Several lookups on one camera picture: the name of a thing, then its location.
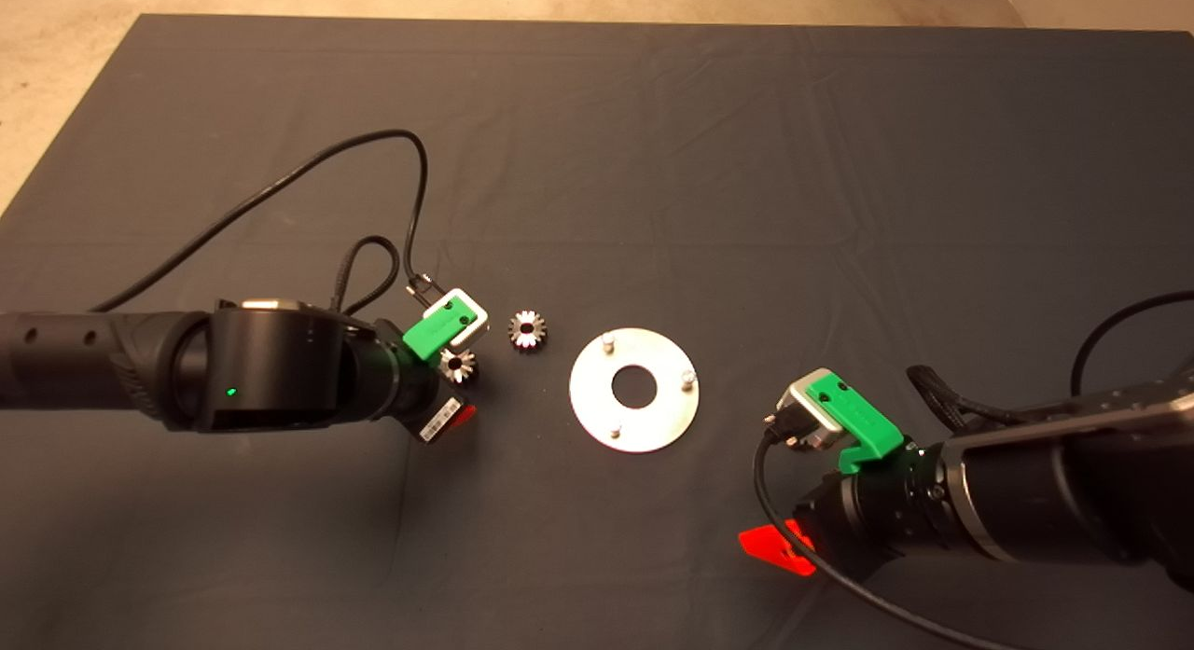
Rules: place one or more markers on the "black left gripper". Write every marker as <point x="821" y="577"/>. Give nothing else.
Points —
<point x="420" y="394"/>

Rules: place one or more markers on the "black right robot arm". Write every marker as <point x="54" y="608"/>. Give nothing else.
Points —
<point x="1073" y="482"/>

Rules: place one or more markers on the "small steel planetary gear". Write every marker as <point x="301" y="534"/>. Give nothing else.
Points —
<point x="466" y="372"/>
<point x="539" y="338"/>

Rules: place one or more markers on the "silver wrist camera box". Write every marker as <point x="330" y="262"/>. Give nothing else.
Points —
<point x="478" y="319"/>
<point x="826" y="437"/>

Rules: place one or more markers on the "round metal carrier plate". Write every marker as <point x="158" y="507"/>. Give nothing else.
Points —
<point x="672" y="417"/>

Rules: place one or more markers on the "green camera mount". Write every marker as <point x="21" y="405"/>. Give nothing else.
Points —
<point x="858" y="417"/>
<point x="429" y="333"/>

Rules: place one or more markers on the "dark grey table cloth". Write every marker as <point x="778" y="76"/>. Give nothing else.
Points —
<point x="653" y="165"/>

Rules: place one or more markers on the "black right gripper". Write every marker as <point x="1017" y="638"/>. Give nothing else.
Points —
<point x="877" y="515"/>

